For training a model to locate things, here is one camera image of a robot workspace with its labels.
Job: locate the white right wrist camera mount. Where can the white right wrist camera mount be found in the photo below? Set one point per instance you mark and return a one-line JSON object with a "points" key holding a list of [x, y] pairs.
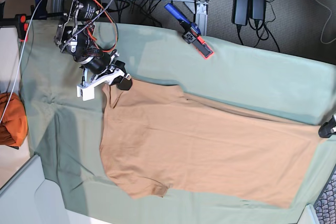
{"points": [[89, 81]]}

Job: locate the blue orange bar clamp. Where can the blue orange bar clamp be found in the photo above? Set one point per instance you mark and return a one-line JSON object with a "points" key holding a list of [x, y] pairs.
{"points": [[192, 34]]}

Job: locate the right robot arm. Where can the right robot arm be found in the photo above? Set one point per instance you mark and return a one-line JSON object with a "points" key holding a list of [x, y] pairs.
{"points": [[74, 36]]}

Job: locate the tan orange T-shirt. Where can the tan orange T-shirt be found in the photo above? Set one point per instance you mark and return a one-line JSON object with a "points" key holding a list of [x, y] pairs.
{"points": [[157, 138]]}

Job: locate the sage green table cloth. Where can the sage green table cloth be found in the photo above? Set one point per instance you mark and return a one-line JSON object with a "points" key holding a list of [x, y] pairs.
{"points": [[66, 131]]}

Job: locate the folded dark orange cloth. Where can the folded dark orange cloth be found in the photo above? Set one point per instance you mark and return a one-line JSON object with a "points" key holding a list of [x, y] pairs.
{"points": [[14, 126]]}

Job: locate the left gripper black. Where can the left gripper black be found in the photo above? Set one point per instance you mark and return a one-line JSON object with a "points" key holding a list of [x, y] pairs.
{"points": [[328, 129]]}

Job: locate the blue black corner clamp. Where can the blue black corner clamp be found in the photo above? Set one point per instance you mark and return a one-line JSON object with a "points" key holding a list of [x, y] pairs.
{"points": [[39, 12]]}

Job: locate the aluminium frame post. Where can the aluminium frame post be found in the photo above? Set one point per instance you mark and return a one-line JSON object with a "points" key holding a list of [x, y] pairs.
{"points": [[200, 10]]}

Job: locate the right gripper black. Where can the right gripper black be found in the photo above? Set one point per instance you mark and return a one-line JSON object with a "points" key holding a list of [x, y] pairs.
{"points": [[100, 62]]}

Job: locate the patterned grey mat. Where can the patterned grey mat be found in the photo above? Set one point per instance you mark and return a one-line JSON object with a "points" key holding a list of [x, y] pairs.
{"points": [[325, 204]]}

